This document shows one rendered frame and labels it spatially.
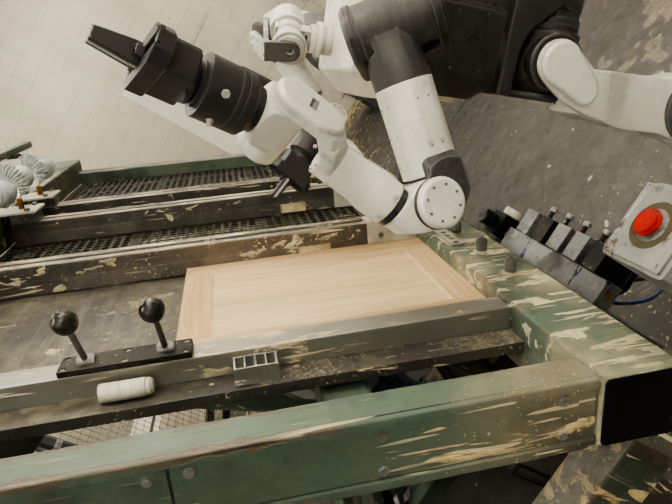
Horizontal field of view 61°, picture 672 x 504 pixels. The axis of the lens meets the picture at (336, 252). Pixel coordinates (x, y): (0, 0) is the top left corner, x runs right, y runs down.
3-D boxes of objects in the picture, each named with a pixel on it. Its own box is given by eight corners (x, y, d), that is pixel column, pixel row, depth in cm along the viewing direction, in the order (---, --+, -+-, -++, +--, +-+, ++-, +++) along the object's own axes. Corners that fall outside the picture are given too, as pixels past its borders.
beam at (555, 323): (677, 433, 79) (687, 363, 75) (597, 449, 77) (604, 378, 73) (345, 164, 284) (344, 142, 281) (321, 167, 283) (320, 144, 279)
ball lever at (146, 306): (179, 360, 90) (163, 310, 80) (155, 364, 90) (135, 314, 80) (179, 340, 93) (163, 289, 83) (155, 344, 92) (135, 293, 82)
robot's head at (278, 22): (318, 8, 108) (271, 0, 106) (323, 34, 101) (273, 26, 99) (312, 41, 113) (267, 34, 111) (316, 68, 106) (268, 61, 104)
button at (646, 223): (676, 218, 73) (665, 210, 72) (657, 244, 74) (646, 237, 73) (653, 210, 77) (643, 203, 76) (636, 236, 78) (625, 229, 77)
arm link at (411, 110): (447, 215, 99) (408, 88, 96) (493, 211, 86) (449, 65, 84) (390, 238, 95) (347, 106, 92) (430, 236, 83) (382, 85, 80)
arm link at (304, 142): (299, 195, 156) (323, 162, 159) (312, 192, 147) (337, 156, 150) (263, 165, 152) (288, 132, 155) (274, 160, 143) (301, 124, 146)
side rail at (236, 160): (324, 170, 275) (322, 147, 271) (84, 197, 258) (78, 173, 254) (322, 167, 282) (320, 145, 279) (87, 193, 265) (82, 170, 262)
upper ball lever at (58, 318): (100, 373, 88) (73, 323, 78) (74, 377, 88) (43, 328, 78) (101, 352, 91) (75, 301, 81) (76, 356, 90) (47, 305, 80)
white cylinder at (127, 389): (99, 408, 85) (154, 398, 86) (95, 390, 84) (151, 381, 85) (103, 397, 88) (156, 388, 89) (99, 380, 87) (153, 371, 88)
